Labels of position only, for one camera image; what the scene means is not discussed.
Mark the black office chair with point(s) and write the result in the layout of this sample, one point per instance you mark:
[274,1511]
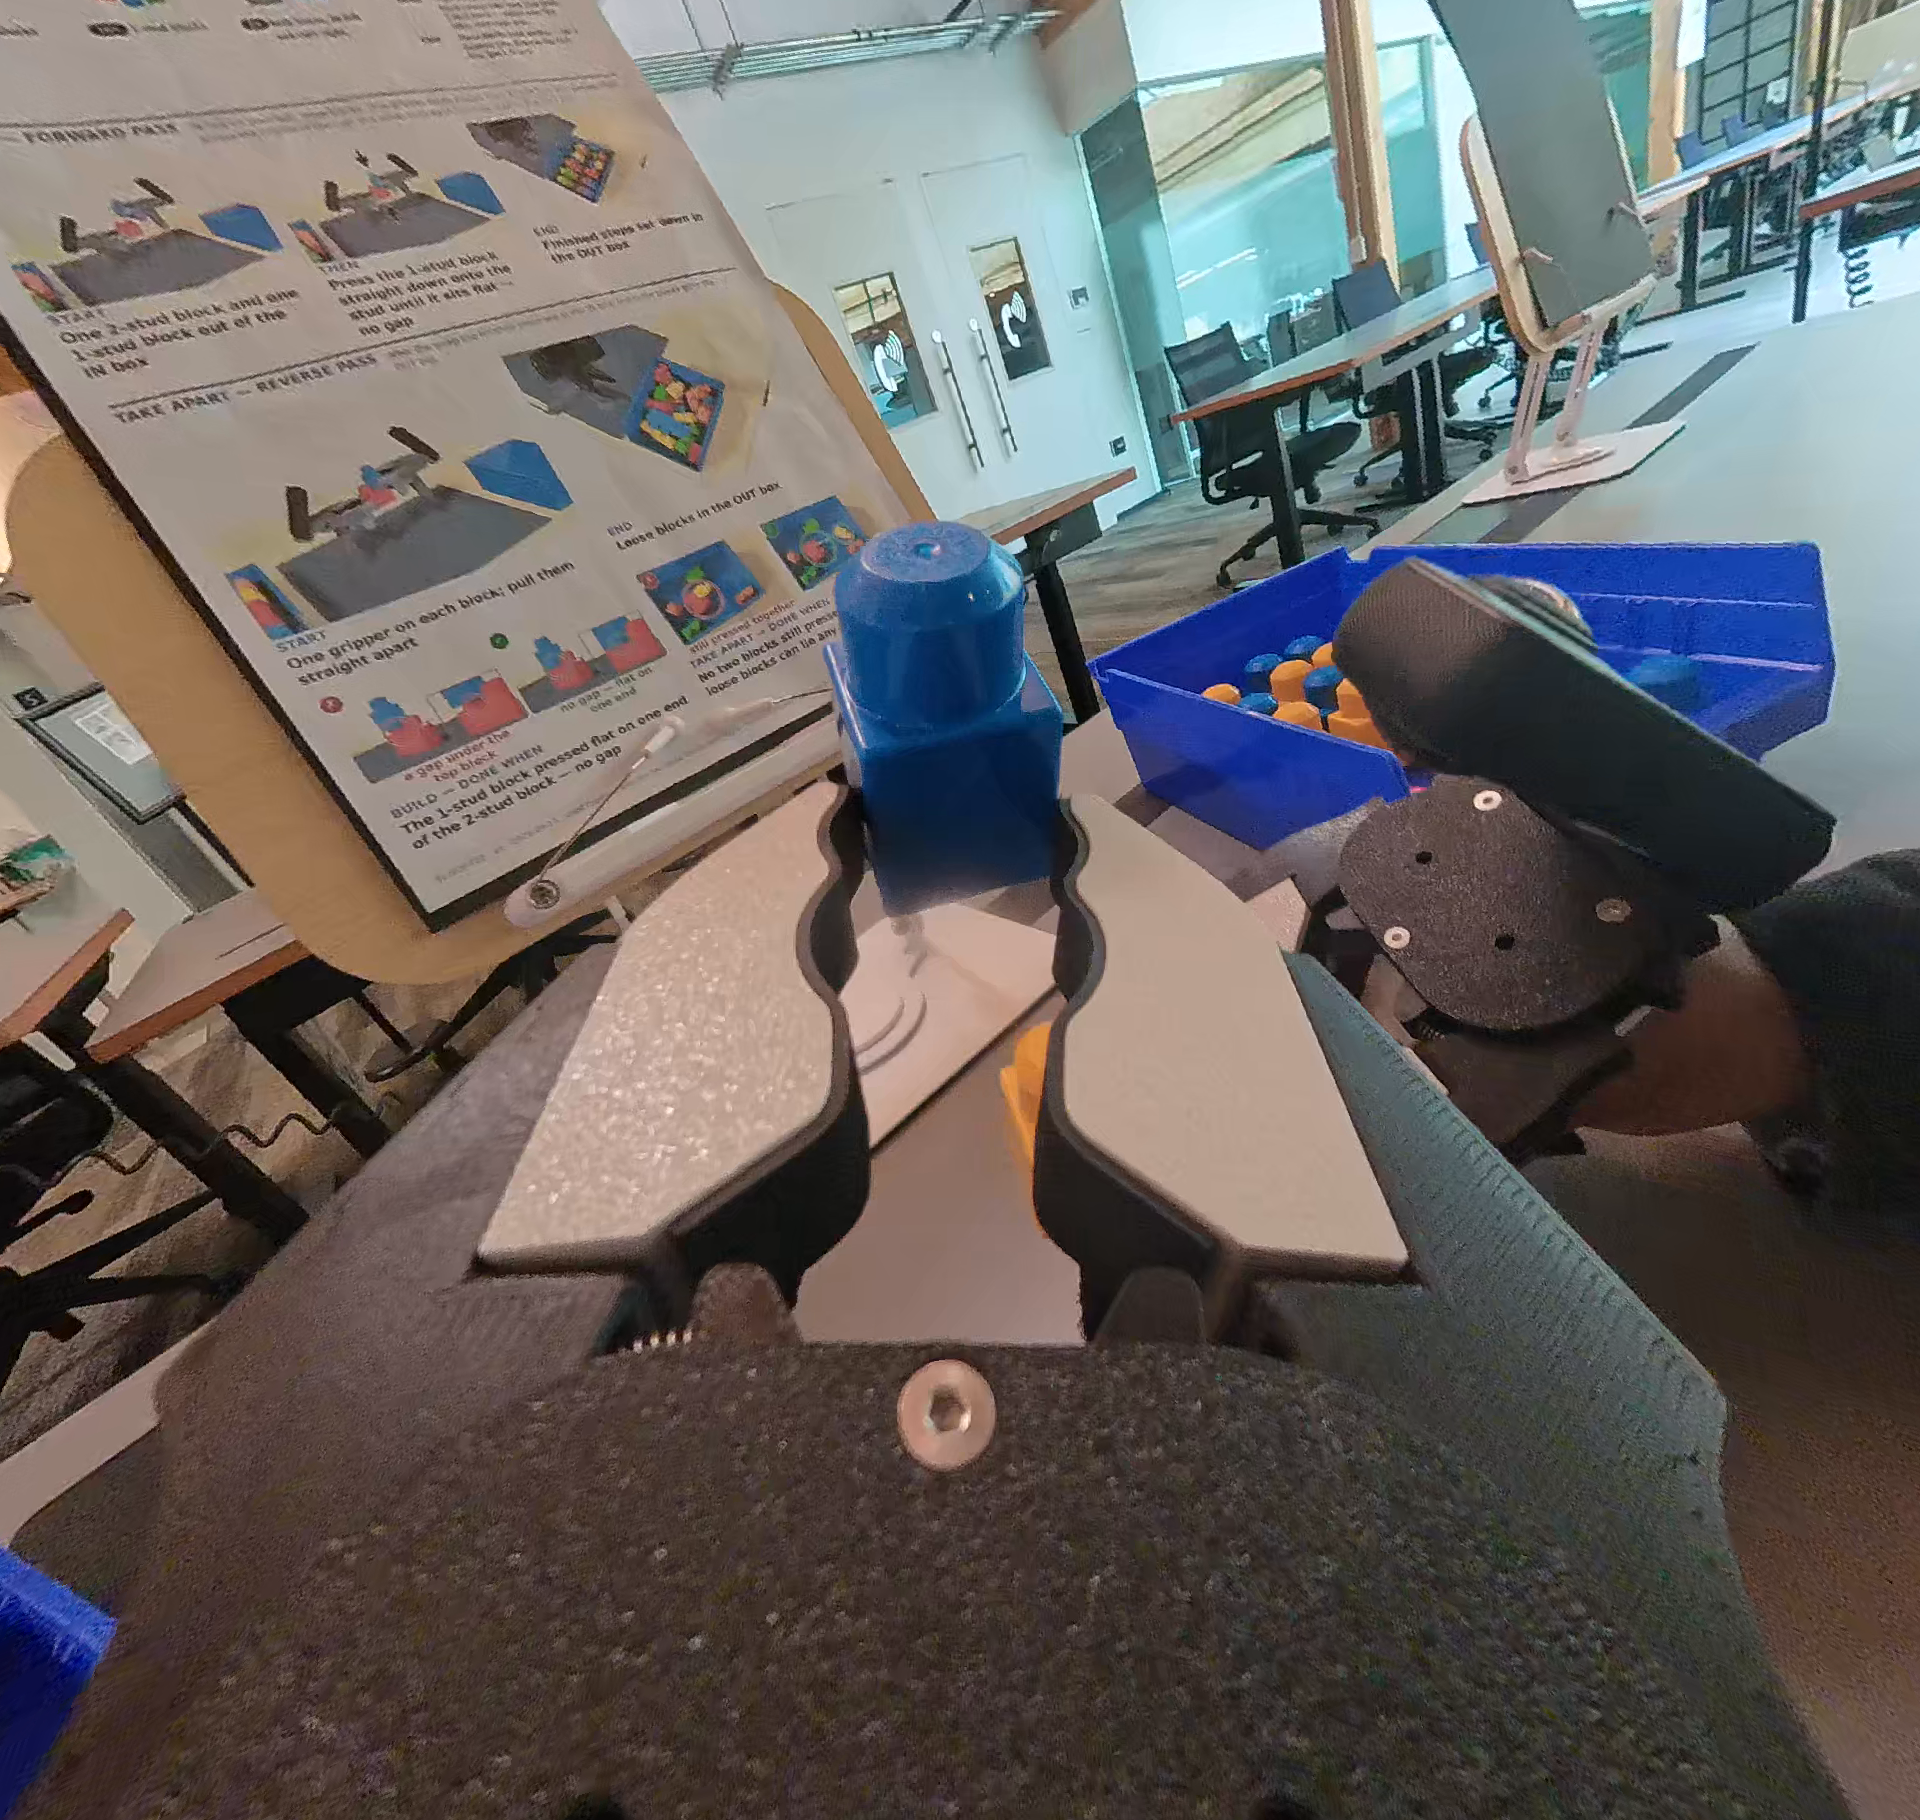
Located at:
[1373,299]
[1245,454]
[44,1144]

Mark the brown wooden desk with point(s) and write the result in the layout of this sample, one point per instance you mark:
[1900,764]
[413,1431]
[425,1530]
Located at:
[1321,350]
[194,950]
[44,964]
[1051,500]

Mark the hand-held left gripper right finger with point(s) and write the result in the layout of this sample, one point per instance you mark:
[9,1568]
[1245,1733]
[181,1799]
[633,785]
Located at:
[1215,1085]

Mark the printed instruction sheet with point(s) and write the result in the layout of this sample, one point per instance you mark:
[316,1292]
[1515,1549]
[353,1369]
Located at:
[450,350]

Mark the heap of mega blocks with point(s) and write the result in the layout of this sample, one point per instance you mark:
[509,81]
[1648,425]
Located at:
[1290,681]

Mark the blue plastic bin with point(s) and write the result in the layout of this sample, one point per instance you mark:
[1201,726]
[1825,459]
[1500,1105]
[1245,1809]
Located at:
[1201,754]
[44,1655]

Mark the person's right forearm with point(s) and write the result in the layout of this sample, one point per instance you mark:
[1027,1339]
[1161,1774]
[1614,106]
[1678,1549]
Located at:
[1860,981]

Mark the blue mega block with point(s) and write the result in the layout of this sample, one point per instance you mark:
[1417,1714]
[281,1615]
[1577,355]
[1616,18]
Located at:
[944,801]

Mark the framed sign on stand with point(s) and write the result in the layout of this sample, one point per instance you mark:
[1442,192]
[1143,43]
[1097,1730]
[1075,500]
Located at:
[104,748]

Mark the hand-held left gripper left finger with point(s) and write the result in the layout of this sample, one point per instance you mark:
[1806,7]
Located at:
[674,1085]

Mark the yellow mega block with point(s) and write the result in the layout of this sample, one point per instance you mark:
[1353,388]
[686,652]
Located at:
[1029,1101]

